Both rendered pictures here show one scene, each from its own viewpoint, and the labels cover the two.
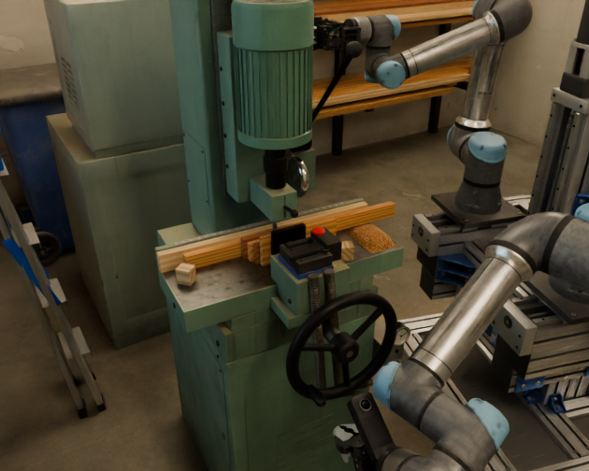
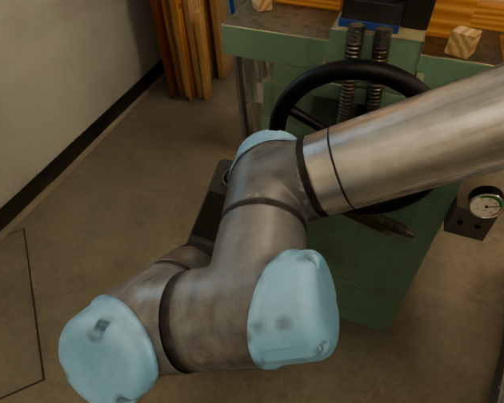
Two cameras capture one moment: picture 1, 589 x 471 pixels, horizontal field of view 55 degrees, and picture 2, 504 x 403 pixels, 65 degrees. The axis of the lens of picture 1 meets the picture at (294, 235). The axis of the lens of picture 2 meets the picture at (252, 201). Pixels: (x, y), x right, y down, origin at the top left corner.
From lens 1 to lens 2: 80 cm
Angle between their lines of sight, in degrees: 41
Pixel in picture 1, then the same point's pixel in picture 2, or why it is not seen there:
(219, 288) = (278, 22)
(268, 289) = (324, 43)
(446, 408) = (247, 228)
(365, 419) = (215, 193)
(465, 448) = (190, 302)
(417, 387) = (259, 175)
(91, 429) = not seen: hidden behind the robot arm
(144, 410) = not seen: hidden behind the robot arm
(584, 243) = not seen: outside the picture
